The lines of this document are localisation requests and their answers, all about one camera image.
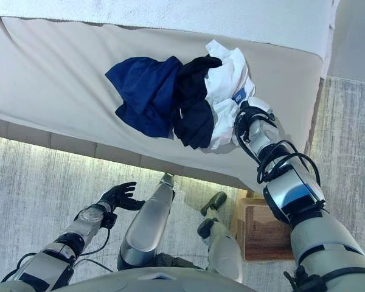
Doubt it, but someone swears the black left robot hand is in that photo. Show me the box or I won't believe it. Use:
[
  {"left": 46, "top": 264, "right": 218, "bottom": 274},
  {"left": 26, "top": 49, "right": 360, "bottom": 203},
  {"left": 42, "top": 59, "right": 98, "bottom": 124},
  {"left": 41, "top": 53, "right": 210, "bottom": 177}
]
[{"left": 99, "top": 181, "right": 146, "bottom": 211}]

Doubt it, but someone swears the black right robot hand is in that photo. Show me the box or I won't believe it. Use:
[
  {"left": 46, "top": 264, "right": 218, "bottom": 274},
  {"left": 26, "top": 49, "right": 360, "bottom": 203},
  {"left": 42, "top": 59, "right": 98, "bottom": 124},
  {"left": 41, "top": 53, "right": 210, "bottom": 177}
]
[{"left": 235, "top": 97, "right": 277, "bottom": 128}]

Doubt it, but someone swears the white garment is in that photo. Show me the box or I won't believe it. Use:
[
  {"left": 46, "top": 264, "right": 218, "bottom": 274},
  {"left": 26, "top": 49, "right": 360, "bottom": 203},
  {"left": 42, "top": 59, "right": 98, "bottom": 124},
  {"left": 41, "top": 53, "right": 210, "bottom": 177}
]
[{"left": 204, "top": 38, "right": 257, "bottom": 153}]

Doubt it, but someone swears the black garment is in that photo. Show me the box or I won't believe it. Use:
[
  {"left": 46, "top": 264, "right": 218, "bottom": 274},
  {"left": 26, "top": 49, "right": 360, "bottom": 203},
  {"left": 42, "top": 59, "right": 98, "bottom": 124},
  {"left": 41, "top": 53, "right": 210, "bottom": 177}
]
[{"left": 171, "top": 55, "right": 223, "bottom": 150}]

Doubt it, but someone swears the blue shirt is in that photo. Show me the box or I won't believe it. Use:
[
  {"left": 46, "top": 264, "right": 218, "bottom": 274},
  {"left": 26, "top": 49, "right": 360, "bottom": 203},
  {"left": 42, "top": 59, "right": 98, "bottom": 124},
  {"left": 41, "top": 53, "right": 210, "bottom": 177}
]
[{"left": 105, "top": 56, "right": 185, "bottom": 139}]

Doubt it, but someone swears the upholstered bed base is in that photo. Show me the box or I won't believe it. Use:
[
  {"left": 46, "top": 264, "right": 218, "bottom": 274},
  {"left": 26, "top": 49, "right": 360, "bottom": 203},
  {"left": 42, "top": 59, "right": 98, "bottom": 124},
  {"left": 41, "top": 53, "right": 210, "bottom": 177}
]
[{"left": 0, "top": 114, "right": 247, "bottom": 191}]

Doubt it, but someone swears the brown wicker basket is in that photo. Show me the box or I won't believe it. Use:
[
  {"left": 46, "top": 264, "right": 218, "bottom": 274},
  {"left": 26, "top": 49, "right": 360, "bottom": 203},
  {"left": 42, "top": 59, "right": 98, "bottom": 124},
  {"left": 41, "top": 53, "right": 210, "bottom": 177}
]
[{"left": 235, "top": 194, "right": 296, "bottom": 262}]

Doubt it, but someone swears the grey robot torso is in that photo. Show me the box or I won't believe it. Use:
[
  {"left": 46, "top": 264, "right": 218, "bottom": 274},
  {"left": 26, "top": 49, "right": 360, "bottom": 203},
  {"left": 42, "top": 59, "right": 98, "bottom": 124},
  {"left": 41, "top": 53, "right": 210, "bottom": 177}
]
[{"left": 0, "top": 252, "right": 296, "bottom": 292}]

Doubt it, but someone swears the white duvet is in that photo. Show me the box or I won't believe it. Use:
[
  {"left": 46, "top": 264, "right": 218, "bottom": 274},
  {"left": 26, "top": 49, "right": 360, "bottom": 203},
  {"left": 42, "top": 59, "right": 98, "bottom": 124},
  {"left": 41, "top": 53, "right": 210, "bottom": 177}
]
[{"left": 0, "top": 0, "right": 341, "bottom": 80}]

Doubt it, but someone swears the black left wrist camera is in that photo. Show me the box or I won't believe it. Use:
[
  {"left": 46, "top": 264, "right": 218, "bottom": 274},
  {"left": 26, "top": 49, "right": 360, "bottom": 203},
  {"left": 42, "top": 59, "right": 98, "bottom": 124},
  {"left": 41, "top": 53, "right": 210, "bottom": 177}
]
[{"left": 102, "top": 212, "right": 118, "bottom": 229}]

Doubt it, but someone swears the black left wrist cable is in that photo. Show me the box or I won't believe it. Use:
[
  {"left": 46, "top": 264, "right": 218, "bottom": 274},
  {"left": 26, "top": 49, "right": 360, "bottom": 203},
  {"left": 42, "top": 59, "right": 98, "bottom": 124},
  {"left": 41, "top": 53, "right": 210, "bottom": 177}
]
[{"left": 75, "top": 212, "right": 119, "bottom": 272}]

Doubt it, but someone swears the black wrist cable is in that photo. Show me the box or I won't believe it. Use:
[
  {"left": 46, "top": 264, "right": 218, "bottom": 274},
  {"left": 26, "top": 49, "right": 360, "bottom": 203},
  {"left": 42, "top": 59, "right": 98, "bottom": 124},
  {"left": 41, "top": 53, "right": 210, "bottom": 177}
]
[
  {"left": 75, "top": 212, "right": 119, "bottom": 272},
  {"left": 232, "top": 112, "right": 326, "bottom": 210}
]

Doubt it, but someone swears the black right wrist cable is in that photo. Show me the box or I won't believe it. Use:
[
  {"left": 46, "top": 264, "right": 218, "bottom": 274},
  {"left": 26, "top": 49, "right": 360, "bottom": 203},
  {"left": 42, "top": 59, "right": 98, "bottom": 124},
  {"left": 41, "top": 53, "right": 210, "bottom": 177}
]
[{"left": 232, "top": 112, "right": 326, "bottom": 210}]

